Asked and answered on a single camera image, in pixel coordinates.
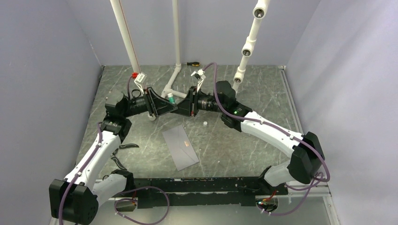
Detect yellow black screwdriver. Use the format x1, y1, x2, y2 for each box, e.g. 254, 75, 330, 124
186, 61, 200, 67

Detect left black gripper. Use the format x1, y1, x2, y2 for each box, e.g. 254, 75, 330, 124
122, 87, 178, 118

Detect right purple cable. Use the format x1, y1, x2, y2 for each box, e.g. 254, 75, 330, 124
202, 62, 331, 218

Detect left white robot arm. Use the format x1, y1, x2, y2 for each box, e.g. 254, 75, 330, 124
49, 87, 177, 225

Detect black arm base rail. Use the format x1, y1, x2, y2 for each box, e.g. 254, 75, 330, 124
115, 176, 288, 209

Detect black handled pliers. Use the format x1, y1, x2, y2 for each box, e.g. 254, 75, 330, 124
110, 142, 140, 171

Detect white PVC pipe frame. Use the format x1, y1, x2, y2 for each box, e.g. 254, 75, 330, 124
108, 0, 271, 122

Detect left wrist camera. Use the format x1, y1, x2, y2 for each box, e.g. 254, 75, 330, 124
131, 72, 147, 94

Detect purple cable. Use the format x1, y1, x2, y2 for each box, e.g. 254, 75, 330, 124
58, 76, 138, 225
202, 62, 331, 218

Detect white green glue stick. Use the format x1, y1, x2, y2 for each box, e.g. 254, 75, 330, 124
167, 93, 176, 105

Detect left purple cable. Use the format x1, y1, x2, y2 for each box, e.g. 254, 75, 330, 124
58, 76, 138, 225

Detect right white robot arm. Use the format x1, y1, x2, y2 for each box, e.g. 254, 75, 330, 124
173, 81, 325, 195

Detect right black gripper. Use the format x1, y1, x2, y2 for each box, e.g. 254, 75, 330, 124
172, 87, 225, 118

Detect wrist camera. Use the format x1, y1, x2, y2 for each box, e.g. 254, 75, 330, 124
131, 72, 147, 94
191, 69, 206, 91

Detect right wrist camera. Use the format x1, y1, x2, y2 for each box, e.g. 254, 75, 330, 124
191, 69, 206, 91

